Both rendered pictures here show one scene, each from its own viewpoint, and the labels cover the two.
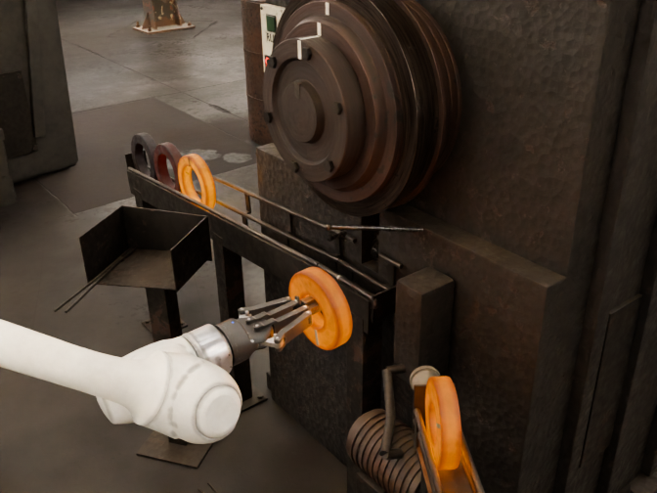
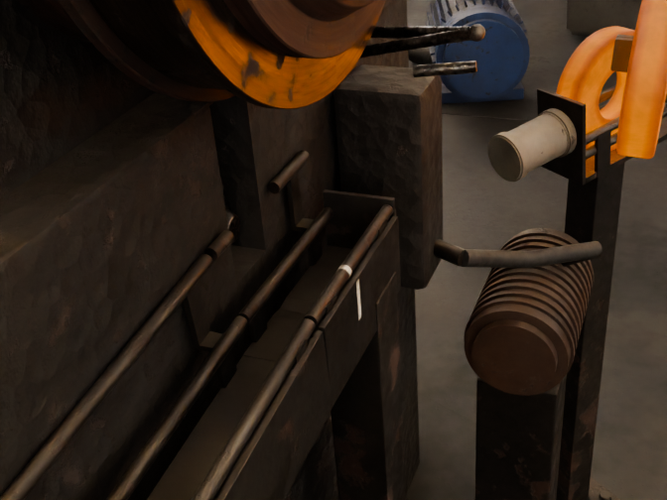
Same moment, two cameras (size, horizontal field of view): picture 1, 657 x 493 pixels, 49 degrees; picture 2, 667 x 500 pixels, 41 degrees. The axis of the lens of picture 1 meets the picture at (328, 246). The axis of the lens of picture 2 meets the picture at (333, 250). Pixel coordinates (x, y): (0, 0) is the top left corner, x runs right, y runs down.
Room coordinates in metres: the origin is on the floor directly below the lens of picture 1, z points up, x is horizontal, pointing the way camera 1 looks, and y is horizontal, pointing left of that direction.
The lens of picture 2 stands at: (1.73, 0.54, 1.12)
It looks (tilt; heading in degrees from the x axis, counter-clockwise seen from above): 31 degrees down; 242
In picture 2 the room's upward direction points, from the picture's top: 5 degrees counter-clockwise
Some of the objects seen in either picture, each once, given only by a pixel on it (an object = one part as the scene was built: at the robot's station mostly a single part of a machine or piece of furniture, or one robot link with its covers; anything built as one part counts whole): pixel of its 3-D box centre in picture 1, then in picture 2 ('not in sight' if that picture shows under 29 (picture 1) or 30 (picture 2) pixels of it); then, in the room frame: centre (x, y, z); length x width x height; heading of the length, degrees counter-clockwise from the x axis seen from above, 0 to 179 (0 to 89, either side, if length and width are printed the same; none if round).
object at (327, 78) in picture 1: (309, 111); not in sight; (1.38, 0.03, 1.11); 0.28 x 0.06 x 0.28; 37
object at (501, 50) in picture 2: not in sight; (473, 37); (-0.10, -1.74, 0.17); 0.57 x 0.31 x 0.34; 57
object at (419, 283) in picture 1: (423, 327); (388, 179); (1.26, -0.20, 0.68); 0.11 x 0.08 x 0.24; 127
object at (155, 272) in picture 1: (161, 340); not in sight; (1.68, 0.48, 0.36); 0.26 x 0.20 x 0.72; 72
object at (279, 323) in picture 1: (282, 323); not in sight; (1.04, 0.08, 0.84); 0.11 x 0.01 x 0.04; 125
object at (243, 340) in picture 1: (244, 336); not in sight; (1.01, 0.14, 0.83); 0.09 x 0.08 x 0.07; 127
